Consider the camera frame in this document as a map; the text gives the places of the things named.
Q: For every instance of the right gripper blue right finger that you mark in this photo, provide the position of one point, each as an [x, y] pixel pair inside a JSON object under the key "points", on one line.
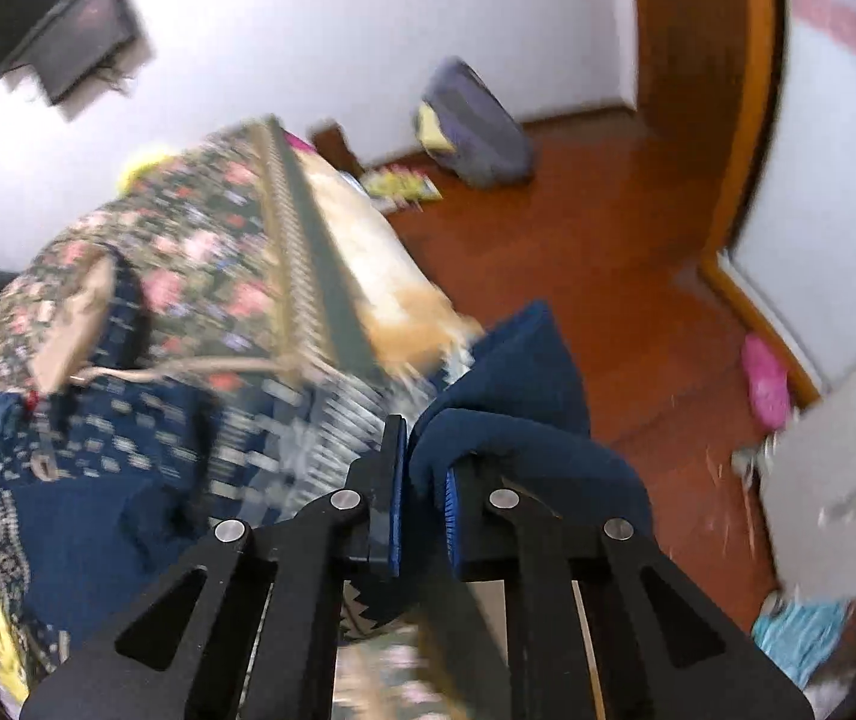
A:
{"points": [[453, 518]]}

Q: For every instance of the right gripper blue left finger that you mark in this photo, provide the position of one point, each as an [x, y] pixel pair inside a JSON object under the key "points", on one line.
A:
{"points": [[385, 499]]}

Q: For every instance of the floral dark bedspread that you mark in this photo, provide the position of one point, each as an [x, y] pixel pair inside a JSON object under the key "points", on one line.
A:
{"points": [[233, 256]]}

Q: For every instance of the grey purple backpack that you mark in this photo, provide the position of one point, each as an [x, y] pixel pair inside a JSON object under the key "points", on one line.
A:
{"points": [[463, 128]]}

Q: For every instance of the navy patterned hooded jacket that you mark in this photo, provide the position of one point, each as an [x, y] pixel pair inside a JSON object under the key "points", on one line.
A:
{"points": [[103, 486]]}

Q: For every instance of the black wall television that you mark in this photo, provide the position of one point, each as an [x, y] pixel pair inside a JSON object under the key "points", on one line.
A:
{"points": [[63, 42]]}

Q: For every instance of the white cabinet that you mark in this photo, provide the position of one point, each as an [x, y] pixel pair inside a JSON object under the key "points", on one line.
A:
{"points": [[809, 499]]}

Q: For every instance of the wooden door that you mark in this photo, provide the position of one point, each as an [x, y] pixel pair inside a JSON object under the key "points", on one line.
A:
{"points": [[709, 73]]}

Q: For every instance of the pink slipper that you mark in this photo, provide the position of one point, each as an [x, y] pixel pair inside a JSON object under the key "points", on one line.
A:
{"points": [[768, 385]]}

